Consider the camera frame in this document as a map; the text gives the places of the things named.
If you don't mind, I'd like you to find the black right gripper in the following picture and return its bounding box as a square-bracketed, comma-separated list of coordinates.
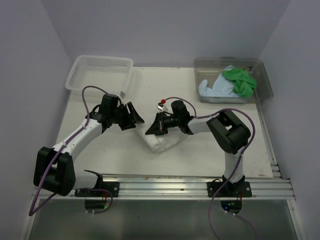
[145, 111, 181, 137]

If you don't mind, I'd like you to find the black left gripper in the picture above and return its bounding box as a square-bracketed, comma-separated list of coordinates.
[110, 101, 144, 131]

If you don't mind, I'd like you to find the white towel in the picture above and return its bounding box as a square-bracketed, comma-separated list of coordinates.
[135, 118, 187, 153]

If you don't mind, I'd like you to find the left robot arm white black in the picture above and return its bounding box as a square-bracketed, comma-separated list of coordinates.
[33, 102, 145, 197]

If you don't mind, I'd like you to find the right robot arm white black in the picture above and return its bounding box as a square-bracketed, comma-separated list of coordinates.
[145, 108, 255, 197]

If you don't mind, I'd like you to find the white plastic basket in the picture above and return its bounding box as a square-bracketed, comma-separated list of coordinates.
[65, 55, 134, 99]

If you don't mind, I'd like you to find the light blue towel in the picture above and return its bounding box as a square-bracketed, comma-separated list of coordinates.
[198, 73, 240, 98]

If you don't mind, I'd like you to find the grey transparent plastic bin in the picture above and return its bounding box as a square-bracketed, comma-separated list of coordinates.
[193, 57, 273, 104]

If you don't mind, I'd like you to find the green towel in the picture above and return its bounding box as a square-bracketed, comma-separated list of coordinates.
[221, 67, 257, 98]

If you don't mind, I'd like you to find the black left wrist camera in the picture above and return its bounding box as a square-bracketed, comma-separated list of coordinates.
[98, 93, 122, 117]

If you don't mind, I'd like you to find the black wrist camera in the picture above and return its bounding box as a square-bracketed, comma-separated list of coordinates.
[171, 100, 190, 119]
[98, 93, 122, 117]

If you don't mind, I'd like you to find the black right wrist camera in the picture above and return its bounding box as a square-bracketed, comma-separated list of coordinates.
[171, 100, 190, 119]

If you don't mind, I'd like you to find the aluminium mounting rail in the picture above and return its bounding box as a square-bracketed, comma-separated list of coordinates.
[31, 163, 296, 201]

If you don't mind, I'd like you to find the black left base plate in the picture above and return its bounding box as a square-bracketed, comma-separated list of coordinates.
[74, 181, 120, 198]

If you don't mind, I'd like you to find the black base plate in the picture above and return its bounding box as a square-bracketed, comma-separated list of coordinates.
[206, 179, 253, 198]
[74, 181, 120, 198]

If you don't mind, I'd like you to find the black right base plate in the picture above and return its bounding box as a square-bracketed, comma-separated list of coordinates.
[206, 179, 253, 198]

